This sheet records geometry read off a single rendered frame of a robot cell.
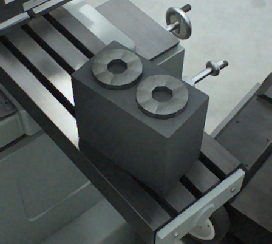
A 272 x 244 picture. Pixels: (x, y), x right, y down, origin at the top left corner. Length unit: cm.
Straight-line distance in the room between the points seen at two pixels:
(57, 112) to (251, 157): 60
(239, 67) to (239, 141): 105
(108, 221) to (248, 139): 56
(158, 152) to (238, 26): 188
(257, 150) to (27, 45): 68
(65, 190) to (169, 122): 84
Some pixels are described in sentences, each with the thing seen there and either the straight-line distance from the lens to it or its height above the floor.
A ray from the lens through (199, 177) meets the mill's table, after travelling 109.
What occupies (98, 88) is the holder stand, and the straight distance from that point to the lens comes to 97.
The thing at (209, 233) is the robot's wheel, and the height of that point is 47.
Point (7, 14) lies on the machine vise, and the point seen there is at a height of 96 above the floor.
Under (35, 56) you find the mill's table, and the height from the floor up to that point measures 93.
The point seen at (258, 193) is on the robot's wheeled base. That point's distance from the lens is 151.
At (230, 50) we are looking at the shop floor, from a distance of 265.
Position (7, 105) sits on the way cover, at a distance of 131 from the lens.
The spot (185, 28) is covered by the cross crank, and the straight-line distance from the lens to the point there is 179.
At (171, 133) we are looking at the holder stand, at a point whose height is 111.
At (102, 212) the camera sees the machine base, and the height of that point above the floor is 20.
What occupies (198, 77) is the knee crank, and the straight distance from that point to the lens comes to 181.
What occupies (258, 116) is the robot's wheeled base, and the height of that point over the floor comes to 59.
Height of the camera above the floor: 184
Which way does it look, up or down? 51 degrees down
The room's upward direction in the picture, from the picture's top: 1 degrees clockwise
